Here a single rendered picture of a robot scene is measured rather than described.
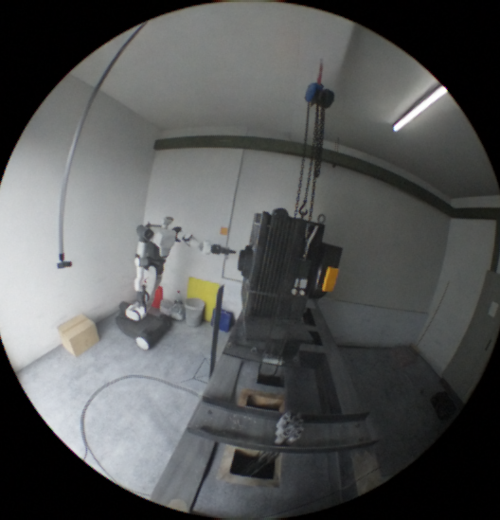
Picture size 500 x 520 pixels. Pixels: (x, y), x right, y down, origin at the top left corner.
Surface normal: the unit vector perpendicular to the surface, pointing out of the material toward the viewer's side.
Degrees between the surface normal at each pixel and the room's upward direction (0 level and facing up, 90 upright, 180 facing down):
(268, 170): 90
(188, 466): 0
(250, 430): 0
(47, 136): 90
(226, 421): 0
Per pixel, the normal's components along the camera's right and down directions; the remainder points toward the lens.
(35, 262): 0.97, 0.19
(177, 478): 0.17, -0.96
